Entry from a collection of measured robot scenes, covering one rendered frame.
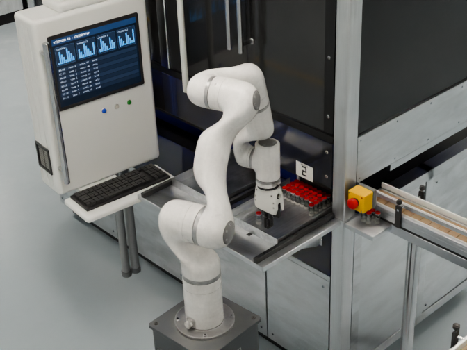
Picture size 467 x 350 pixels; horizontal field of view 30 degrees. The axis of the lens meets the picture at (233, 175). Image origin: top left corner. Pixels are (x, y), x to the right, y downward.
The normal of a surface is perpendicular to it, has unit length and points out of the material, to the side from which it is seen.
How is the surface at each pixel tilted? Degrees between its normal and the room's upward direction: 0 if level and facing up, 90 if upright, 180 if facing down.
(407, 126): 90
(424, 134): 90
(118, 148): 90
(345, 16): 90
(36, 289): 0
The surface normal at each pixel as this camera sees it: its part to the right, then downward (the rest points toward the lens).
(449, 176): 0.68, 0.34
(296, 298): -0.73, 0.36
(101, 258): -0.04, -0.87
